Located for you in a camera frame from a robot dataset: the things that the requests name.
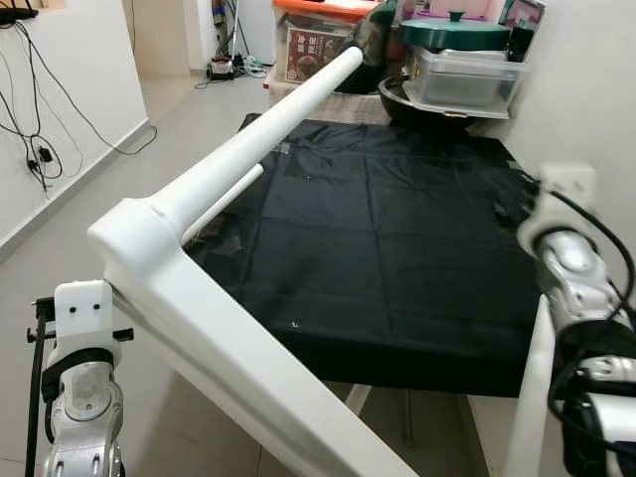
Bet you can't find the white plastic table top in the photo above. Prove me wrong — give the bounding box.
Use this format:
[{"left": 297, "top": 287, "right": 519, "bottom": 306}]
[{"left": 86, "top": 197, "right": 420, "bottom": 477}]

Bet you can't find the black tablecloth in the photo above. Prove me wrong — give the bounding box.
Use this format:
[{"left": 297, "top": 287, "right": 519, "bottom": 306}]
[{"left": 184, "top": 114, "right": 599, "bottom": 398}]

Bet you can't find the clear plastic storage container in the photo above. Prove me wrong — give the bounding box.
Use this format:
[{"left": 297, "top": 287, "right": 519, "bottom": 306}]
[{"left": 405, "top": 48, "right": 528, "bottom": 118}]

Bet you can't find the black wok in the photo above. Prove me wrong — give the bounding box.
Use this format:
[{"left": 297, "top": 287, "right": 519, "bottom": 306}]
[{"left": 378, "top": 78, "right": 498, "bottom": 132}]

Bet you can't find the dark framed tablet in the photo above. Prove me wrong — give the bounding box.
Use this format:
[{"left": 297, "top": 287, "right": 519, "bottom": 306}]
[{"left": 502, "top": 0, "right": 546, "bottom": 61}]

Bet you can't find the green pot lid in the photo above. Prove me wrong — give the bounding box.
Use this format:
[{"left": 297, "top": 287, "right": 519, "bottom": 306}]
[{"left": 399, "top": 10, "right": 513, "bottom": 51}]

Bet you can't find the white lace cloth cover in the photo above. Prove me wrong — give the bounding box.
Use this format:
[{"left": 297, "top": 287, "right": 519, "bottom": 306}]
[{"left": 266, "top": 79, "right": 394, "bottom": 125}]

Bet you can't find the orange-lid clear storage box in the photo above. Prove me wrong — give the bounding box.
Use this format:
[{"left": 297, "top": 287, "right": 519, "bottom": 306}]
[{"left": 273, "top": 0, "right": 379, "bottom": 85}]

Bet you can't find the black router box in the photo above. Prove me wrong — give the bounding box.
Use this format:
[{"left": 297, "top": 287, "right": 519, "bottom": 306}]
[{"left": 0, "top": 3, "right": 41, "bottom": 23}]

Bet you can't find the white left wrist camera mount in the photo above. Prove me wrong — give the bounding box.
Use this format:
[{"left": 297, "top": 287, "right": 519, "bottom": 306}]
[{"left": 52, "top": 279, "right": 117, "bottom": 371}]

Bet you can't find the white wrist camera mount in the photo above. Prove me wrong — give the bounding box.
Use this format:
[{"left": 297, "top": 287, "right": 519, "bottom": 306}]
[
  {"left": 52, "top": 279, "right": 117, "bottom": 371},
  {"left": 532, "top": 162, "right": 600, "bottom": 249}
]

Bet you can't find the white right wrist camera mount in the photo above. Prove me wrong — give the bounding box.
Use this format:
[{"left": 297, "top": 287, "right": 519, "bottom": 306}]
[{"left": 532, "top": 162, "right": 600, "bottom": 249}]

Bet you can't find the thin black floor cable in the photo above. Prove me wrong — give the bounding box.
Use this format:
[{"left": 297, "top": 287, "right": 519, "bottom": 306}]
[{"left": 0, "top": 20, "right": 160, "bottom": 200}]

